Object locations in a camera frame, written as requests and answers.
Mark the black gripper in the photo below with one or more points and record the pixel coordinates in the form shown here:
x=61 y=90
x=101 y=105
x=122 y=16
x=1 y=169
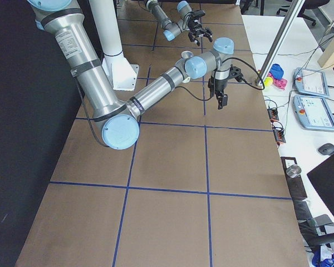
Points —
x=219 y=87
x=195 y=26

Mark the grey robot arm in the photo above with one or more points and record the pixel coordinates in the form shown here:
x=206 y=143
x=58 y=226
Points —
x=108 y=82
x=172 y=29

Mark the yellow tennis ball on cloth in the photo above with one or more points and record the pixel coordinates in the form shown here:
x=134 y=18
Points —
x=268 y=81

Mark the blue cloth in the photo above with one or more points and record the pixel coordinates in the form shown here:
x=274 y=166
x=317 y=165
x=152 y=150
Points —
x=276 y=71

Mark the pink cloth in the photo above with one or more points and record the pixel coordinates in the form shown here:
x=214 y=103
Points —
x=281 y=84

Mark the teach pendant far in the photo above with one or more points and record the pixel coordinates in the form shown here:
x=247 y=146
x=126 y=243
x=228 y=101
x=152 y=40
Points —
x=311 y=82

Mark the teach pendant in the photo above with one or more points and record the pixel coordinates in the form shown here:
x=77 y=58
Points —
x=311 y=82
x=313 y=113

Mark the teach pendant near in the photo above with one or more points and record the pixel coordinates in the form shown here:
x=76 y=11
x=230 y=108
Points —
x=313 y=113

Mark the silver metal cup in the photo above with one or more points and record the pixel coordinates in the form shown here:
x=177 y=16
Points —
x=293 y=171

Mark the black computer mouse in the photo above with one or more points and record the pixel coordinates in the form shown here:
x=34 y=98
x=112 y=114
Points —
x=326 y=149

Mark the black computer monitor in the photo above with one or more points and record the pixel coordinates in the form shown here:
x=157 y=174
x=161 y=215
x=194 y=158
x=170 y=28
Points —
x=322 y=179

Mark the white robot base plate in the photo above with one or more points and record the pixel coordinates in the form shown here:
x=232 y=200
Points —
x=121 y=74

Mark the aluminium frame post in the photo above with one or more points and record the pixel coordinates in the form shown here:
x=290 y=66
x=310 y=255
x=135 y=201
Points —
x=279 y=39

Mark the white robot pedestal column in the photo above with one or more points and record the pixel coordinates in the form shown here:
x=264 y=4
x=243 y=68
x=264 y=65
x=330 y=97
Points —
x=104 y=15

